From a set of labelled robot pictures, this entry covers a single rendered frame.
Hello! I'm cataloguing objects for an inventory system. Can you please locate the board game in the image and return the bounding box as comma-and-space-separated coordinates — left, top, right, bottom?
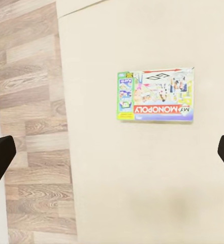
117, 67, 195, 121

